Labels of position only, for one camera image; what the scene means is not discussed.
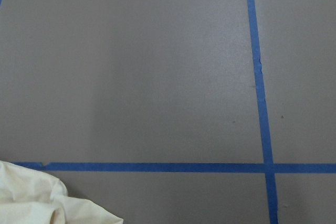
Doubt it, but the cream motorcycle print t-shirt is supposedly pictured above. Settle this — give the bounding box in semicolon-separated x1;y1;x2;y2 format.
1;161;123;223

